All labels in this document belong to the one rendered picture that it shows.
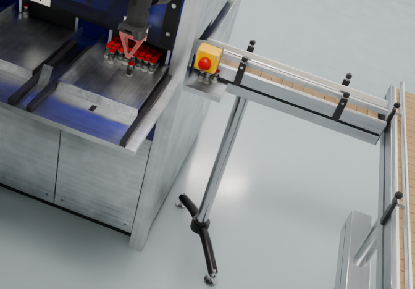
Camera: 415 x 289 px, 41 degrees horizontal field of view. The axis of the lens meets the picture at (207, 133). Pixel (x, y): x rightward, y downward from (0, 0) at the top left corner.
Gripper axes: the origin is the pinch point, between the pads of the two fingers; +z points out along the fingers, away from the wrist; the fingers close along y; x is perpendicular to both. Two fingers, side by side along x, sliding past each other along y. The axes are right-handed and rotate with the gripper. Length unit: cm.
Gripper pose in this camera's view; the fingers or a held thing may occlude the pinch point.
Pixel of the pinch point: (128, 55)
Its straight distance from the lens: 156.6
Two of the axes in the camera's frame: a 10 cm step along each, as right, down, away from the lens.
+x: -9.4, -3.3, 0.5
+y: 1.9, -4.1, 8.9
